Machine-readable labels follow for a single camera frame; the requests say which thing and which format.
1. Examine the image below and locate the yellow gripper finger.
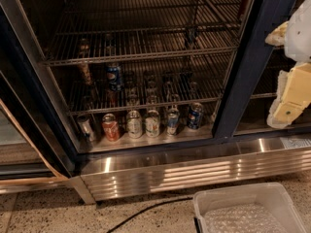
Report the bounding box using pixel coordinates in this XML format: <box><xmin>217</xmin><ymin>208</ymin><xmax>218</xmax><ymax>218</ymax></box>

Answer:
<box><xmin>266</xmin><ymin>62</ymin><xmax>311</xmax><ymax>129</ymax></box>
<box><xmin>265</xmin><ymin>21</ymin><xmax>288</xmax><ymax>47</ymax></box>

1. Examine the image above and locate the blue pepsi can shelf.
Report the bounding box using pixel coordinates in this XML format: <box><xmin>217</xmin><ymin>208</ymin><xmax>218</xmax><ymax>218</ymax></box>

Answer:
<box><xmin>106</xmin><ymin>62</ymin><xmax>123</xmax><ymax>91</ymax></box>
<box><xmin>187</xmin><ymin>103</ymin><xmax>203</xmax><ymax>130</ymax></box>

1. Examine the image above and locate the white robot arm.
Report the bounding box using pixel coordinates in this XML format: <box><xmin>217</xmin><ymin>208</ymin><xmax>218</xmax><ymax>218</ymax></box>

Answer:
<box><xmin>265</xmin><ymin>0</ymin><xmax>311</xmax><ymax>129</ymax></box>

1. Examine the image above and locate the blue pepsi can bottom shelf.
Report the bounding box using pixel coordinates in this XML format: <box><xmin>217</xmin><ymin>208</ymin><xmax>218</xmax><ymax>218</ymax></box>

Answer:
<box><xmin>187</xmin><ymin>103</ymin><xmax>203</xmax><ymax>130</ymax></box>

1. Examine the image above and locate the silver blue can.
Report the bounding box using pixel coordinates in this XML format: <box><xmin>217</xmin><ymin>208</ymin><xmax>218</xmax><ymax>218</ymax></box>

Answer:
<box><xmin>166</xmin><ymin>108</ymin><xmax>180</xmax><ymax>136</ymax></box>

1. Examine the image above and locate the white can with orange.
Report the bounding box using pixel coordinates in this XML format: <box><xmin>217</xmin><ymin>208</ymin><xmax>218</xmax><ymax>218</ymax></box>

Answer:
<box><xmin>145</xmin><ymin>110</ymin><xmax>160</xmax><ymax>138</ymax></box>

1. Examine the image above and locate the stainless steel fridge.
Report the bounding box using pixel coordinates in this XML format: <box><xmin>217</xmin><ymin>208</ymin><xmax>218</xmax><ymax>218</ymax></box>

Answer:
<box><xmin>0</xmin><ymin>0</ymin><xmax>311</xmax><ymax>204</ymax></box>

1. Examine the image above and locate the white green can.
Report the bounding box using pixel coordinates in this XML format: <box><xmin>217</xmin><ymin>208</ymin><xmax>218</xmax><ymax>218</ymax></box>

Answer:
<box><xmin>126</xmin><ymin>111</ymin><xmax>143</xmax><ymax>139</ymax></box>

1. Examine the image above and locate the red soda can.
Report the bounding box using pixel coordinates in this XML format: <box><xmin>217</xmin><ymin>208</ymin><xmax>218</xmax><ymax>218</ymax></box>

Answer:
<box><xmin>102</xmin><ymin>114</ymin><xmax>120</xmax><ymax>142</ymax></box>

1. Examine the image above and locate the silver can bottom left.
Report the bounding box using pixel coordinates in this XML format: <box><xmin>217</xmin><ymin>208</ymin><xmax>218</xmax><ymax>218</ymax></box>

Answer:
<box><xmin>77</xmin><ymin>115</ymin><xmax>96</xmax><ymax>142</ymax></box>

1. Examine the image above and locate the open glass fridge door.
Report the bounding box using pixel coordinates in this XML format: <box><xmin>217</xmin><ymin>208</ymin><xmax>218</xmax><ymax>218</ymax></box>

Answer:
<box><xmin>0</xmin><ymin>11</ymin><xmax>72</xmax><ymax>194</ymax></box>

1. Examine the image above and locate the translucent plastic bin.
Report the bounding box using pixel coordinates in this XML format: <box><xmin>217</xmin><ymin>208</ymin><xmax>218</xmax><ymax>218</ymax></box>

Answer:
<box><xmin>193</xmin><ymin>183</ymin><xmax>307</xmax><ymax>233</ymax></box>

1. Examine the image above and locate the right compartment wire shelf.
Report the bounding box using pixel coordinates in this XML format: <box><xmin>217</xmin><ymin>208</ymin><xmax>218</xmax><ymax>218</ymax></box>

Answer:
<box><xmin>251</xmin><ymin>49</ymin><xmax>294</xmax><ymax>99</ymax></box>

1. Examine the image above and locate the black floor cable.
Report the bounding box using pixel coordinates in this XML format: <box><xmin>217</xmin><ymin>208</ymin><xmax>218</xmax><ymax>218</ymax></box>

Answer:
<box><xmin>106</xmin><ymin>195</ymin><xmax>194</xmax><ymax>233</ymax></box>

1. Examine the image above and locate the upper wire fridge shelf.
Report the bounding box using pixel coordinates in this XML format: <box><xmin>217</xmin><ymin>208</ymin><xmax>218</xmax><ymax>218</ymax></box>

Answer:
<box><xmin>45</xmin><ymin>0</ymin><xmax>242</xmax><ymax>66</ymax></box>

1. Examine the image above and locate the wire fridge shelf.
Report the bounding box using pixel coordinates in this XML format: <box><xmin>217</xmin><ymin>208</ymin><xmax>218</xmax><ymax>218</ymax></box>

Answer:
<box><xmin>45</xmin><ymin>0</ymin><xmax>242</xmax><ymax>66</ymax></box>
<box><xmin>69</xmin><ymin>52</ymin><xmax>231</xmax><ymax>116</ymax></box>

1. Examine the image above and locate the middle wire fridge shelf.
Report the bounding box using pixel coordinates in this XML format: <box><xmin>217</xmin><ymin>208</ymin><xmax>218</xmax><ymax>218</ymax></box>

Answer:
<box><xmin>69</xmin><ymin>52</ymin><xmax>231</xmax><ymax>116</ymax></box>

